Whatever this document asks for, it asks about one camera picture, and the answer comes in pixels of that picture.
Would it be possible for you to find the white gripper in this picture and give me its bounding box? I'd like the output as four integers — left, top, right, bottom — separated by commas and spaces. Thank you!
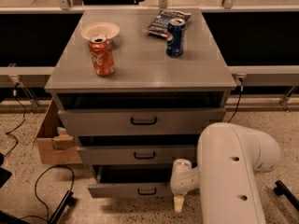
170, 159, 200, 214

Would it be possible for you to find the grey bottom drawer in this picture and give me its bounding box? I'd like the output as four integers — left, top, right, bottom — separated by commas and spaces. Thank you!
88, 164, 172, 198

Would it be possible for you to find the grey drawer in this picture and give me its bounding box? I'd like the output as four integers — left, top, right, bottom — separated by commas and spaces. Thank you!
78, 145, 196, 165
88, 164, 172, 198
58, 108, 226, 136

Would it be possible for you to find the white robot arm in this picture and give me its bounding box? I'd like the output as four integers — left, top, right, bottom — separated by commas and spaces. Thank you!
170, 122, 280, 224

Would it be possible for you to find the grey middle drawer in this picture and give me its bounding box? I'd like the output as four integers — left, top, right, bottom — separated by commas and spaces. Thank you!
78, 145, 196, 165

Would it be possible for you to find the grey top drawer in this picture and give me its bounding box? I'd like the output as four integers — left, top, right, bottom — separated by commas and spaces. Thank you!
58, 108, 226, 136

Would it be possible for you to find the grey drawer cabinet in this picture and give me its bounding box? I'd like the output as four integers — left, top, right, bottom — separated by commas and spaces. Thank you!
44, 8, 237, 189

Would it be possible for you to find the black stand leg right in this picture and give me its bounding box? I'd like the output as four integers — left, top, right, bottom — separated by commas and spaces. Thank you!
274, 180, 299, 212

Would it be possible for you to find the black stand leg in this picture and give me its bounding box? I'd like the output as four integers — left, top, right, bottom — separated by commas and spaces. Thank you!
48, 190, 77, 224
274, 180, 299, 212

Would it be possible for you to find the black stand leg left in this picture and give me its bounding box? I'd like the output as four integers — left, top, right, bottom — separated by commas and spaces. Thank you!
48, 190, 77, 224

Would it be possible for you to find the brown cardboard box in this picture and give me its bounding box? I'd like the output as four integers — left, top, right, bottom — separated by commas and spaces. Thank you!
36, 101, 82, 164

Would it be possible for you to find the blue pepsi can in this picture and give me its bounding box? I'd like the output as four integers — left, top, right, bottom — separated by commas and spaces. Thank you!
166, 18, 186, 57

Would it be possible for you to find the orange coca-cola can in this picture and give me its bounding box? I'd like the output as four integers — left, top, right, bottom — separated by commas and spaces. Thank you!
89, 35, 115, 77

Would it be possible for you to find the blue chip bag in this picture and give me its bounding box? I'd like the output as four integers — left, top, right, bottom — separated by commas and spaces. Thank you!
145, 10, 191, 37

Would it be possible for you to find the white paper bowl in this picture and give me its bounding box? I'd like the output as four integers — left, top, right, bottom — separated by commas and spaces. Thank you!
81, 22, 120, 40

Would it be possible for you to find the black cable left floor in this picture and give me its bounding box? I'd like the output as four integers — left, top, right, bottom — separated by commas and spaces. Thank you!
20, 164, 76, 222

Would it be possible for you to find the black power cable right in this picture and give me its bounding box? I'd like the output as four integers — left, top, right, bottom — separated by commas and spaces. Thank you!
227, 77, 245, 123

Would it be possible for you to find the black cable left wall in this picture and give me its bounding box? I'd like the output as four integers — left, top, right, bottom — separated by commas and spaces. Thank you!
3, 82, 28, 159

